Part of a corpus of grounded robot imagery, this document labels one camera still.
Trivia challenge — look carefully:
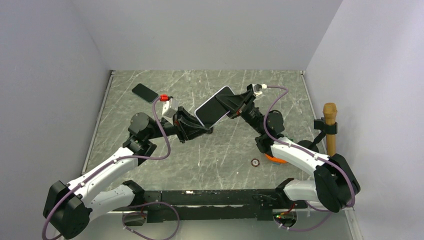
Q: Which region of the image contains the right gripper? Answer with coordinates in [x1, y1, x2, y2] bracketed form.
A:
[212, 90, 265, 136]

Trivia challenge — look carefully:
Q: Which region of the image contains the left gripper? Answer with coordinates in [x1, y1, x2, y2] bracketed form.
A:
[146, 105, 211, 143]

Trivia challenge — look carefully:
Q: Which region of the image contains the black smartphone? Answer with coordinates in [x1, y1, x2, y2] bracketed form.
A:
[131, 83, 159, 104]

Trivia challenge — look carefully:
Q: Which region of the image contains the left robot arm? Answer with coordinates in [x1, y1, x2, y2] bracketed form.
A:
[42, 107, 213, 240]

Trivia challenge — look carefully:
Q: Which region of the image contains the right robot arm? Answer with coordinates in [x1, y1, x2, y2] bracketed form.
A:
[215, 90, 361, 213]

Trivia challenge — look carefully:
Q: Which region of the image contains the small round brown coin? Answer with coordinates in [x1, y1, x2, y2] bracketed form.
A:
[251, 158, 260, 167]

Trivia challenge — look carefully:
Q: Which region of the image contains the orange curved toy track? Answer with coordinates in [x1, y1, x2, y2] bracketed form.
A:
[265, 154, 287, 164]

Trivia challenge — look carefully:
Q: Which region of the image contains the brown microphone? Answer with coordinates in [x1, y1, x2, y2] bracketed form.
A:
[322, 102, 338, 156]

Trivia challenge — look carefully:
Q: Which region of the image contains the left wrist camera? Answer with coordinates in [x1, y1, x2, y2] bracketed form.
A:
[159, 94, 179, 119]

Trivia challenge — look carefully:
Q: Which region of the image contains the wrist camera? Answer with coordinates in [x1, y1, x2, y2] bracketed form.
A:
[246, 83, 268, 97]
[159, 94, 179, 119]

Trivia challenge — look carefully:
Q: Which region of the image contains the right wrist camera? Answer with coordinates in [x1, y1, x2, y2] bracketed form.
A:
[246, 83, 268, 97]

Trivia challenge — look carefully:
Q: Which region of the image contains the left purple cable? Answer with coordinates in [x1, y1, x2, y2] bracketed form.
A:
[41, 97, 172, 240]

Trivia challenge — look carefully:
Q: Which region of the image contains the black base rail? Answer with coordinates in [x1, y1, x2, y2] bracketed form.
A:
[109, 188, 309, 223]

